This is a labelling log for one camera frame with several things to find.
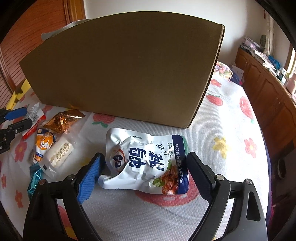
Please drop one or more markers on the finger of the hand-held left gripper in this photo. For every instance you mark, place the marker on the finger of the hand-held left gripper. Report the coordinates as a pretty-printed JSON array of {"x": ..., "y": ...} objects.
[
  {"x": 16, "y": 113},
  {"x": 19, "y": 125}
]

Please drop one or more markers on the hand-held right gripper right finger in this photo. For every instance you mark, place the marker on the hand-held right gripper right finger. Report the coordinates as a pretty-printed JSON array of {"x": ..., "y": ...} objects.
[{"x": 201, "y": 176}]

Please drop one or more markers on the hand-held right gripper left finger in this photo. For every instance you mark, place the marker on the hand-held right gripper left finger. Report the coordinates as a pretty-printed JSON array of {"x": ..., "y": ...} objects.
[{"x": 91, "y": 176}]

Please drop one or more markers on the silver snack packet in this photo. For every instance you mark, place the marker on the silver snack packet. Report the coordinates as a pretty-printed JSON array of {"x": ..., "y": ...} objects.
[{"x": 34, "y": 114}]

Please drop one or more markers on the orange snack packet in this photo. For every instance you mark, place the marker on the orange snack packet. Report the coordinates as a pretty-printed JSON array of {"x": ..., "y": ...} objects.
[{"x": 44, "y": 143}]

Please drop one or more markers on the clear packet of white pastry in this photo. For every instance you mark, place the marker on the clear packet of white pastry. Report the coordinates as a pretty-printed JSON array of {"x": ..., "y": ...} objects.
[{"x": 59, "y": 153}]

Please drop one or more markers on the gold foil snack packet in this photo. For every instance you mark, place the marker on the gold foil snack packet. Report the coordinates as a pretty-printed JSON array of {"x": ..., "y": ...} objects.
[{"x": 62, "y": 119}]

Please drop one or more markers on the white pouch with blue edge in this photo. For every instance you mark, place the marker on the white pouch with blue edge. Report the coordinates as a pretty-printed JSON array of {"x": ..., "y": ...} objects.
[{"x": 145, "y": 162}]

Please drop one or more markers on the teal snack packet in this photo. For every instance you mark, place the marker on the teal snack packet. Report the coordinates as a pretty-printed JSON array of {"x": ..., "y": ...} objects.
[{"x": 34, "y": 183}]

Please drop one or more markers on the brown cardboard box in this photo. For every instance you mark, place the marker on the brown cardboard box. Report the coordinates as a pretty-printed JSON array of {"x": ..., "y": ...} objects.
[{"x": 120, "y": 74}]

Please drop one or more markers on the yellow plush toy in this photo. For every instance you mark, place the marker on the yellow plush toy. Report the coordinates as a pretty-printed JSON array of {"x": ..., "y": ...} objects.
[{"x": 20, "y": 92}]

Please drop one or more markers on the strawberry print cloth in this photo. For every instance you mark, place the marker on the strawberry print cloth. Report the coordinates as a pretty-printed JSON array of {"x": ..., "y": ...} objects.
[{"x": 219, "y": 143}]

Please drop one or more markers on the black bin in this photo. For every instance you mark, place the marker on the black bin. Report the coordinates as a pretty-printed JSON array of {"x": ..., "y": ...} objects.
[{"x": 281, "y": 166}]

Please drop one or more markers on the wooden louvered wardrobe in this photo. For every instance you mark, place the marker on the wooden louvered wardrobe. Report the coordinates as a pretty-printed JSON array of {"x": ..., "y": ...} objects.
[{"x": 34, "y": 23}]

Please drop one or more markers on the wooden cabinet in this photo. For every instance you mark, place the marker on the wooden cabinet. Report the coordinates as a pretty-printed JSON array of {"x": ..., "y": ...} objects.
[{"x": 266, "y": 97}]

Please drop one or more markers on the small white box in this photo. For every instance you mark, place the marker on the small white box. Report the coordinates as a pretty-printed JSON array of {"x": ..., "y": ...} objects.
[{"x": 238, "y": 72}]

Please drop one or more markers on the folded floral cloth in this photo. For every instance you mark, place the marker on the folded floral cloth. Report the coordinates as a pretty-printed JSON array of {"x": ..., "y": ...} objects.
[{"x": 259, "y": 55}]

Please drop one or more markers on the pack of blue bottles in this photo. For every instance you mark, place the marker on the pack of blue bottles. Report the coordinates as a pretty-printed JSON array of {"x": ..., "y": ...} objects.
[{"x": 274, "y": 62}]

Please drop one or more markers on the stack of boxes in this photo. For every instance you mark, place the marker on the stack of boxes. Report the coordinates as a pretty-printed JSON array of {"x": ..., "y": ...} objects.
[{"x": 247, "y": 44}]

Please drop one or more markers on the small desk fan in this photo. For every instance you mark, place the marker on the small desk fan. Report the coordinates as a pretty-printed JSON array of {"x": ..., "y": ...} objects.
[{"x": 263, "y": 39}]

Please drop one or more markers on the patterned curtain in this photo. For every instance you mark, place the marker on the patterned curtain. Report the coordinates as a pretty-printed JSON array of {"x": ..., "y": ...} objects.
[{"x": 270, "y": 34}]

